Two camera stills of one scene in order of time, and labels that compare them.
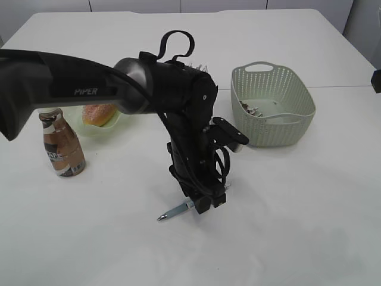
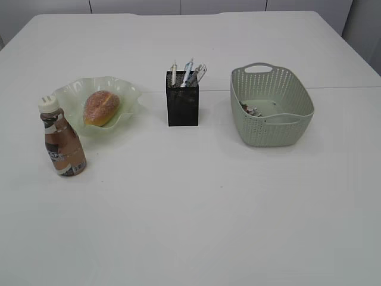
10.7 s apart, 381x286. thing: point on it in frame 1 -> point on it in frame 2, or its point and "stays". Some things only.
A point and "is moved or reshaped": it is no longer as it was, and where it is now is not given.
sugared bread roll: x=98 y=114 stays
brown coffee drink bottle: x=63 y=146 stays
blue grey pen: x=187 y=205 is moved or reshaped
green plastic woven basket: x=272 y=106 stays
